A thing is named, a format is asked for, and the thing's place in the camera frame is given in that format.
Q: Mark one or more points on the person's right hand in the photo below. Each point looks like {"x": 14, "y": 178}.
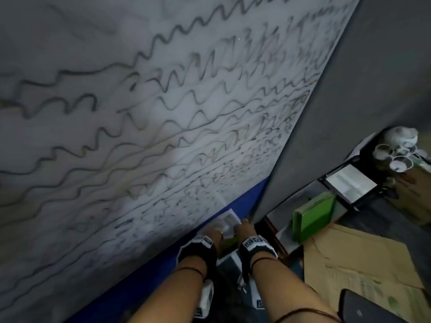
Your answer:
{"x": 247, "y": 229}

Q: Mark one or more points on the person's left hand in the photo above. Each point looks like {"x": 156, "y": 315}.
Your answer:
{"x": 217, "y": 232}

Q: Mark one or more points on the white plastic packet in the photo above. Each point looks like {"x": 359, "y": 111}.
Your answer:
{"x": 229, "y": 220}

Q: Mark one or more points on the large scribbled whiteboard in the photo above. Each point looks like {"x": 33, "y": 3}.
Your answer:
{"x": 134, "y": 131}

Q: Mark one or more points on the person's left forearm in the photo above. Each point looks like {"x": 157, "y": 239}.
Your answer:
{"x": 168, "y": 299}

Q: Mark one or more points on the black wristband with marker tag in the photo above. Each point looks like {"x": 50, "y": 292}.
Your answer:
{"x": 197, "y": 255}
{"x": 256, "y": 247}

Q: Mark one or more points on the green box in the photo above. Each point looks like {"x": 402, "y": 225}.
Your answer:
{"x": 313, "y": 215}

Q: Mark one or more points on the white framed tray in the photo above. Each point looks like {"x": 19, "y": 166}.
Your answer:
{"x": 352, "y": 183}

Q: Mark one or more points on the flat brown cardboard sheet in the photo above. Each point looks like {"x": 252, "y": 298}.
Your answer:
{"x": 363, "y": 262}

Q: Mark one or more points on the black flat device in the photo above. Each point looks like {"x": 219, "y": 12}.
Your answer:
{"x": 367, "y": 309}

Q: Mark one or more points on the white cup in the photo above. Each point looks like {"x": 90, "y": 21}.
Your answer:
{"x": 382, "y": 151}
{"x": 401, "y": 163}

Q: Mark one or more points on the grey partition panel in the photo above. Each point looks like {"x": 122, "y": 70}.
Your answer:
{"x": 353, "y": 80}

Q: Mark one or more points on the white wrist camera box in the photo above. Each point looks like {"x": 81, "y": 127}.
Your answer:
{"x": 205, "y": 299}
{"x": 256, "y": 296}

